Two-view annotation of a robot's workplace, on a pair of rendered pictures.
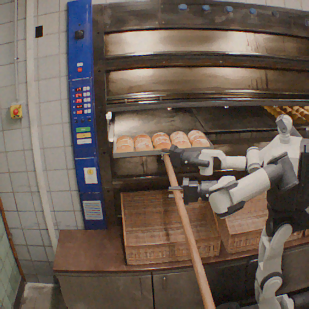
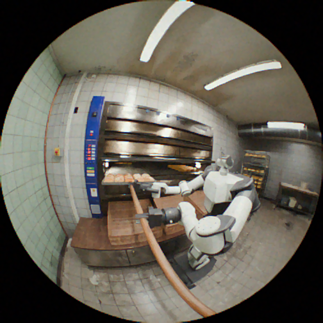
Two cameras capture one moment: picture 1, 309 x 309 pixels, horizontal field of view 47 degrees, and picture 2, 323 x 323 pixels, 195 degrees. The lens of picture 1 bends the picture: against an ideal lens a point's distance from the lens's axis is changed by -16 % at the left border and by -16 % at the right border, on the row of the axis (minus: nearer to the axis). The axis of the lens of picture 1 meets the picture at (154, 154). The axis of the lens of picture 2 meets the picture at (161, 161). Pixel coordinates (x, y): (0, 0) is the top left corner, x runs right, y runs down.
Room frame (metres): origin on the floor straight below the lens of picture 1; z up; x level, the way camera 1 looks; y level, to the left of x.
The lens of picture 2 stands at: (1.24, -0.02, 1.51)
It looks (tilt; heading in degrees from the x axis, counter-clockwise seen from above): 6 degrees down; 339
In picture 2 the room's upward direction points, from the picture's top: 4 degrees clockwise
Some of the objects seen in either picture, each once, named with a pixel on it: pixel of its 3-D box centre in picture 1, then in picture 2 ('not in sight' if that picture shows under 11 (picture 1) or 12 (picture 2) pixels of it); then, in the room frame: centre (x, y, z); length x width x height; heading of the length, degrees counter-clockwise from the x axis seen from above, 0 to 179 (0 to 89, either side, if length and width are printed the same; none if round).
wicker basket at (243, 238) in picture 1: (260, 212); (176, 211); (2.18, -0.67, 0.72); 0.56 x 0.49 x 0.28; 94
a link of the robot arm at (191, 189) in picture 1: (197, 191); (159, 217); (1.60, -0.17, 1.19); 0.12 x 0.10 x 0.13; 86
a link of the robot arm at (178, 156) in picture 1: (182, 157); (140, 187); (2.00, -0.14, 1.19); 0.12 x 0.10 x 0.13; 59
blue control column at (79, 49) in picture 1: (95, 120); (104, 168); (3.31, 0.48, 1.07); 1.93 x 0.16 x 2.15; 4
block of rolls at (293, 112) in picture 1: (293, 111); (182, 167); (2.93, -1.18, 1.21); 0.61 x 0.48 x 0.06; 4
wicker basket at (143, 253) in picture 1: (169, 224); (132, 220); (2.15, -0.07, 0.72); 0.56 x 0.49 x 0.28; 94
